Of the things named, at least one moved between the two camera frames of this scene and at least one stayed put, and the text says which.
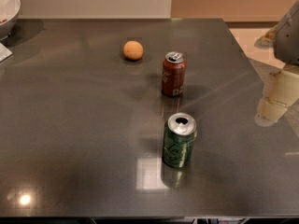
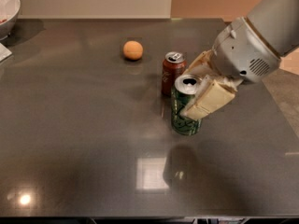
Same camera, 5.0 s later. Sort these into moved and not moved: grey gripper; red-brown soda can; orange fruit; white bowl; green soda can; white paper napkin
Moved: green soda can; grey gripper
Not moved: red-brown soda can; white paper napkin; orange fruit; white bowl
